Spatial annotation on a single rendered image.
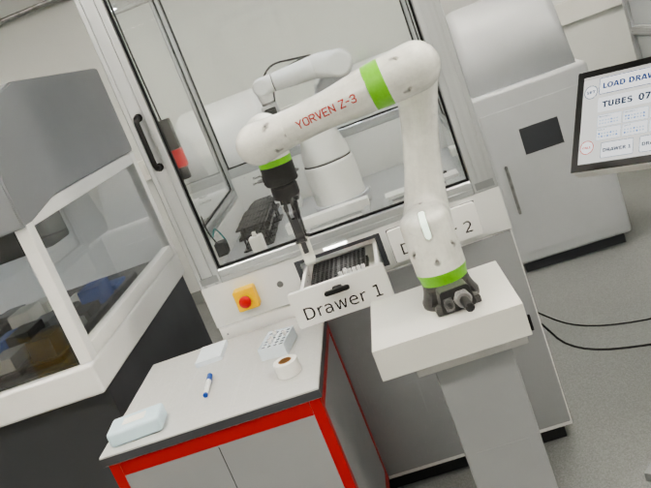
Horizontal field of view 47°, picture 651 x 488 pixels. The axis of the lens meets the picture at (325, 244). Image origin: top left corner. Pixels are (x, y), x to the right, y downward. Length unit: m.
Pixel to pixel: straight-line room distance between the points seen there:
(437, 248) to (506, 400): 0.43
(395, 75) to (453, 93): 0.59
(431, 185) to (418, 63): 0.37
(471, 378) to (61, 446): 1.39
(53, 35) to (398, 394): 4.11
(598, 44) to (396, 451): 3.79
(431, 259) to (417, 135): 0.34
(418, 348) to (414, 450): 0.98
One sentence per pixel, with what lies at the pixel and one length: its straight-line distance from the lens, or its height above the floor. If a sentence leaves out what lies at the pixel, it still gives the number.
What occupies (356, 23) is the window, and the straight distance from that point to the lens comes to 2.35.
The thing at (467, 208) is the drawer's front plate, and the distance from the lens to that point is 2.41.
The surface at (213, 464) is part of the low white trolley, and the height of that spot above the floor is 0.64.
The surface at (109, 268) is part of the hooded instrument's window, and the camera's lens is 2.83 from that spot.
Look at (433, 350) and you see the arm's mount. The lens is 1.81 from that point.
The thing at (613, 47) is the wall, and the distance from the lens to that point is 5.83.
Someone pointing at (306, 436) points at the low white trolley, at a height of 0.63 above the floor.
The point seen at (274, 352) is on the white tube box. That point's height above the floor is 0.78.
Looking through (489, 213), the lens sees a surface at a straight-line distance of 2.44.
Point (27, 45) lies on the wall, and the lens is 6.01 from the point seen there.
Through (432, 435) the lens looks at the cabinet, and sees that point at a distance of 2.72.
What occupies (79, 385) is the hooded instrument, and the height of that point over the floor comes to 0.85.
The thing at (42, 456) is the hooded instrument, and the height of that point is 0.64.
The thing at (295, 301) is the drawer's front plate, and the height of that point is 0.90.
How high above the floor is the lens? 1.56
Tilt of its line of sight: 14 degrees down
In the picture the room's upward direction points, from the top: 21 degrees counter-clockwise
